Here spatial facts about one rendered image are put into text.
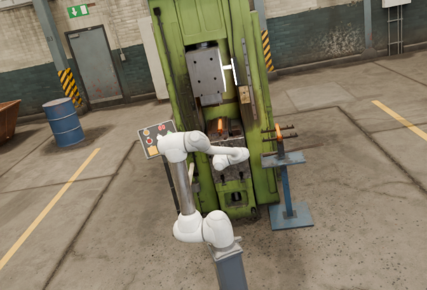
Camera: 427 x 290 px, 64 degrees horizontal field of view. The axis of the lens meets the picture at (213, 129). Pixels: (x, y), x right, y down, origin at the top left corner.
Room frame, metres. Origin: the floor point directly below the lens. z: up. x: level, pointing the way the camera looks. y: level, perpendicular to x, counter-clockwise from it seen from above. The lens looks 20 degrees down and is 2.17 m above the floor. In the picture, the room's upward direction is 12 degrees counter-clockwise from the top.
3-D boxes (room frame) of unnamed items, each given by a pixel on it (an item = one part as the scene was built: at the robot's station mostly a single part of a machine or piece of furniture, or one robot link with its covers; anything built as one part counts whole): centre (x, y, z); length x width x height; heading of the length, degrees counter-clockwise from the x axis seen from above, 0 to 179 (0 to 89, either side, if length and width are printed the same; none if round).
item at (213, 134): (3.32, -0.06, 0.96); 0.42 x 0.20 x 0.09; 174
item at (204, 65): (3.32, -0.10, 1.56); 0.42 x 0.39 x 0.40; 174
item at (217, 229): (1.94, 0.10, 0.77); 0.18 x 0.16 x 0.22; 77
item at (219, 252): (1.94, 0.07, 0.63); 0.22 x 0.18 x 0.06; 104
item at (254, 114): (3.43, -0.45, 1.15); 0.44 x 0.26 x 2.30; 174
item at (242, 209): (3.33, -0.11, 0.23); 0.55 x 0.37 x 0.47; 174
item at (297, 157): (2.93, -0.58, 0.67); 0.40 x 0.30 x 0.02; 82
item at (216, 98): (3.32, -0.06, 1.32); 0.42 x 0.20 x 0.10; 174
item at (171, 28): (3.50, 0.22, 1.15); 0.44 x 0.26 x 2.30; 174
